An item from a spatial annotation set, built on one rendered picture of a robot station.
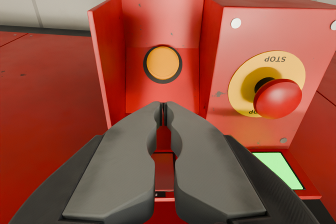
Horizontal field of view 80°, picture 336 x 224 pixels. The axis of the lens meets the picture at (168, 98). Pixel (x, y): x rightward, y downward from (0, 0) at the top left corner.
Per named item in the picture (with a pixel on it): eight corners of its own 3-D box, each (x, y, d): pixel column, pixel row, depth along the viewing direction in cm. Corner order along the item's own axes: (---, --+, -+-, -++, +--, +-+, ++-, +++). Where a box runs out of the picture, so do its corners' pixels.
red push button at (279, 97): (289, 65, 19) (314, 83, 16) (276, 100, 21) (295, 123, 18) (247, 64, 19) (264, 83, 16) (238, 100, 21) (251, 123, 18)
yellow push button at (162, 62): (177, 51, 26) (179, 46, 24) (177, 81, 26) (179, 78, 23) (147, 50, 26) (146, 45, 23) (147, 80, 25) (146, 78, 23)
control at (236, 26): (280, -7, 26) (449, 28, 11) (250, 98, 35) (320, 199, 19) (123, -11, 25) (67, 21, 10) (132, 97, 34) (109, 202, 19)
